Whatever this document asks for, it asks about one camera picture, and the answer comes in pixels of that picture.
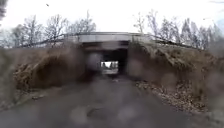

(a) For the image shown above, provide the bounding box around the grey asphalt path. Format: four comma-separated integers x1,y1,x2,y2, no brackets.
0,75,214,128

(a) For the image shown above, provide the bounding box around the grassy embankment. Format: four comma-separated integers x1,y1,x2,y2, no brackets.
125,39,224,128
0,41,88,113

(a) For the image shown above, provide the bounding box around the row of bare trees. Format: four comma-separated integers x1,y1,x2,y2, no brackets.
0,9,224,51

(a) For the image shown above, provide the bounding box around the concrete underpass bridge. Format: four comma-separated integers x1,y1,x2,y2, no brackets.
63,31,153,77

